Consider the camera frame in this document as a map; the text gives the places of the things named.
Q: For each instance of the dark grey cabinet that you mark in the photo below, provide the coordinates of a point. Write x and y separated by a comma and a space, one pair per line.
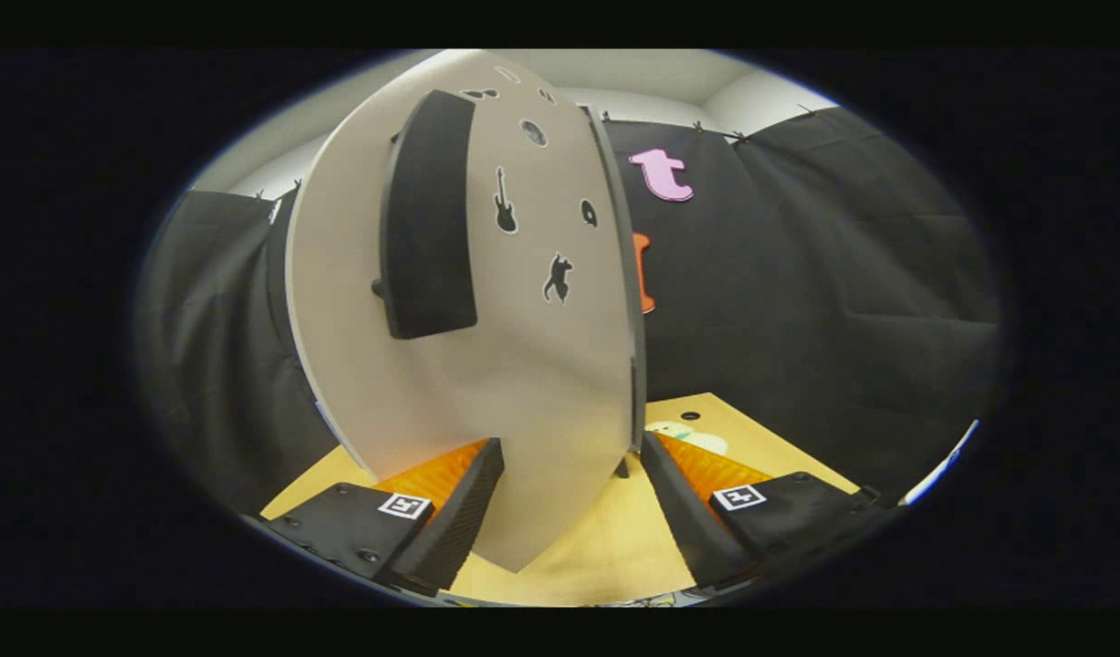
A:
625, 274

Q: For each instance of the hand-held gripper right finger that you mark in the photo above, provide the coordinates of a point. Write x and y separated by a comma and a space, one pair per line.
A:
683, 511

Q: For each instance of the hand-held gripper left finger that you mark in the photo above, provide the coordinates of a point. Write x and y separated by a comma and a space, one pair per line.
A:
459, 520

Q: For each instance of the black backdrop cloth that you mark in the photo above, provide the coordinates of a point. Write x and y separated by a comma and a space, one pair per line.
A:
842, 274

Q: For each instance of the yellow plush toy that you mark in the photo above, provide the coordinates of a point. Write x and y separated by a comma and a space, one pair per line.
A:
696, 438

